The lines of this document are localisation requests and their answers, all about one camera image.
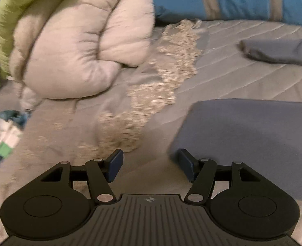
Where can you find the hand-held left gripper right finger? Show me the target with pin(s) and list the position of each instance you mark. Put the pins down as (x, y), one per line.
(186, 165)

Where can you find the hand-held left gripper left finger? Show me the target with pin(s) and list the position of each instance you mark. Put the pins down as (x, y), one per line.
(115, 165)

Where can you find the grey-blue fleece pants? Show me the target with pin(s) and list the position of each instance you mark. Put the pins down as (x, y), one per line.
(243, 133)

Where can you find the grey quilted bedspread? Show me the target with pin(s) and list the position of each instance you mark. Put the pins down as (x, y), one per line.
(217, 82)

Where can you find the blue and white package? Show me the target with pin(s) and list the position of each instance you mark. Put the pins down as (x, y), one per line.
(7, 135)

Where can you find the white puffy comforter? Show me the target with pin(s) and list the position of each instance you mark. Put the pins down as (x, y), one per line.
(76, 51)

